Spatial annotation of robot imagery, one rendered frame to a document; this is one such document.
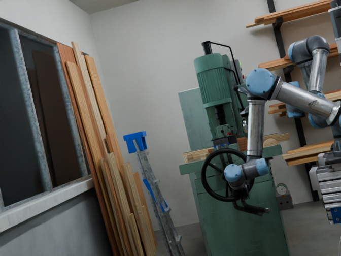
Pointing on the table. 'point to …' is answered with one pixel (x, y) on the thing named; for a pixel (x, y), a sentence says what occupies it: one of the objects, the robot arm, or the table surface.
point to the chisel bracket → (224, 130)
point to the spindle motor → (212, 80)
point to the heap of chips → (270, 142)
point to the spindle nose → (220, 115)
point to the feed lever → (240, 100)
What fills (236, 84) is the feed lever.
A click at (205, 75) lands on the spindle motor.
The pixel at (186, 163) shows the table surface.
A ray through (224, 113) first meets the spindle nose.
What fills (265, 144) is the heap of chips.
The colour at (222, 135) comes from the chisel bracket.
